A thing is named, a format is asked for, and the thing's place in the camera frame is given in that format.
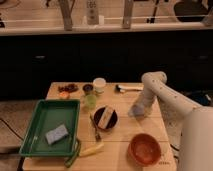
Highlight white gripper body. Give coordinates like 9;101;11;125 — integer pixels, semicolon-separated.
135;92;155;117

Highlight blue-grey towel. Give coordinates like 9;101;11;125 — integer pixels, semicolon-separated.
128;104;144;117

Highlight red bowl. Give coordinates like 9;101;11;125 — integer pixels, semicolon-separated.
127;133;161;167

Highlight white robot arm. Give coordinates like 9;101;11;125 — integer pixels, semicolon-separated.
136;71;213;171

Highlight cream block in bowl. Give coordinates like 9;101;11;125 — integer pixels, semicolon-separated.
98;106;114;129

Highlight dark brown bowl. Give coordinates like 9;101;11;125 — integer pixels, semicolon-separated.
94;106;118;131

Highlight white cup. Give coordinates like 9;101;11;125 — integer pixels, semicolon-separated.
93;77;106;93

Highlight green translucent cup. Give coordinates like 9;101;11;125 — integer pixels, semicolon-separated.
84;94;96;109

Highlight small dark cup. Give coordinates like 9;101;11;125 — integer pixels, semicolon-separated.
83;84;93;95

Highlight dark red food pieces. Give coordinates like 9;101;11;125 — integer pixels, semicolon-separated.
58;84;78;93

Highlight small orange object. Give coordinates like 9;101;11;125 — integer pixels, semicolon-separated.
59;91;70;99

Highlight blue sponge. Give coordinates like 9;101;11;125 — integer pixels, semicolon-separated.
45;125;68;145

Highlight green plastic tray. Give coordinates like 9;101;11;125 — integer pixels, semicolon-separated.
19;99;80;157

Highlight white remote on shelf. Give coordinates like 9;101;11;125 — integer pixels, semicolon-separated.
86;0;99;25

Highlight white handled brush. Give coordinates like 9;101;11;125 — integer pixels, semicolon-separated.
115;84;143;93

